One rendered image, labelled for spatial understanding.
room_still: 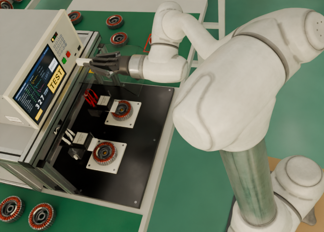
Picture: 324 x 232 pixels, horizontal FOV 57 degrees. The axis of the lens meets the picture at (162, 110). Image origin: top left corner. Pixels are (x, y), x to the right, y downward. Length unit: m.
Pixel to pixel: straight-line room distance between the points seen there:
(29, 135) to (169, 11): 0.68
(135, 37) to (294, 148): 1.32
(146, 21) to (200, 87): 1.58
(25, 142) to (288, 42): 0.95
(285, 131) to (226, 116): 1.88
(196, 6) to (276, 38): 1.55
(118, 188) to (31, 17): 0.79
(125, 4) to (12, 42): 1.15
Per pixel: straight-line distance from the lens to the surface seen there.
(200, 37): 0.86
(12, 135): 1.27
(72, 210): 1.43
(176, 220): 2.07
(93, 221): 1.38
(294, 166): 1.04
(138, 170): 1.37
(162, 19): 1.08
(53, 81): 1.25
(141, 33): 1.97
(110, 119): 1.54
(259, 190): 0.77
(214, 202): 2.09
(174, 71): 1.05
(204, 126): 0.48
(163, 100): 1.54
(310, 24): 0.57
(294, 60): 0.58
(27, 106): 1.15
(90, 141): 1.38
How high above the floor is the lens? 1.98
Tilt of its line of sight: 54 degrees down
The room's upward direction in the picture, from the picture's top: 17 degrees counter-clockwise
